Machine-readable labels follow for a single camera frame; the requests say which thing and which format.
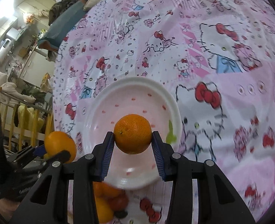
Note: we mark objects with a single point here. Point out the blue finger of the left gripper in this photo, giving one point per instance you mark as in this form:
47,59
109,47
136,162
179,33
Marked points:
40,151

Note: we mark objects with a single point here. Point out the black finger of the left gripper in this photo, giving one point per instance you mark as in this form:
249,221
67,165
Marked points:
63,157

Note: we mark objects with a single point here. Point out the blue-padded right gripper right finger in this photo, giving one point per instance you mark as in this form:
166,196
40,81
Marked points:
218,200

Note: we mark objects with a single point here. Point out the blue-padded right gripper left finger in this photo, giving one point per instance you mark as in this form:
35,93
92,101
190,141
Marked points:
46,202

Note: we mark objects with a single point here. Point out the mandarin orange top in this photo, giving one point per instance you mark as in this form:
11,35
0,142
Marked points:
103,190

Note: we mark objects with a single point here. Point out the mandarin orange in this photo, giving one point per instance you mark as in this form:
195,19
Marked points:
133,134
103,190

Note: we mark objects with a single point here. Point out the large orange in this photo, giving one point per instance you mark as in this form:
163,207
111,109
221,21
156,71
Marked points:
104,212

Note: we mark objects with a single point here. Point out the red tomato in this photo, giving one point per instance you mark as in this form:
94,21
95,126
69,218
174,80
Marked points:
118,203

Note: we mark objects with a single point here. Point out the person's left hand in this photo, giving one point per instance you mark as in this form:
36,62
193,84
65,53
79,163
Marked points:
7,208

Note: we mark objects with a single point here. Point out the yellow wooden railing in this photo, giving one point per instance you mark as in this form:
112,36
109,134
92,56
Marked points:
24,124

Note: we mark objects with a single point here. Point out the dark plum lower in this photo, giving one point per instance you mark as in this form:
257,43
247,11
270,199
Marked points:
120,214

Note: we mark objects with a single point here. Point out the pink strawberry ceramic plate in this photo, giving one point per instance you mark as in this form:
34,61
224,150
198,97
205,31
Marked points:
132,95

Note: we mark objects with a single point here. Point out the white water heater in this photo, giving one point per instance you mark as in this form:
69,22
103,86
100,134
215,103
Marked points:
4,49

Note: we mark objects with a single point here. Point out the teal bed headboard cushion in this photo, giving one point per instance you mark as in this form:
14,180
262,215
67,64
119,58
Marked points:
61,27

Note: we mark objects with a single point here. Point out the pink Hello Kitty sheet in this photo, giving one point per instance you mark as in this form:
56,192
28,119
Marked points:
215,57

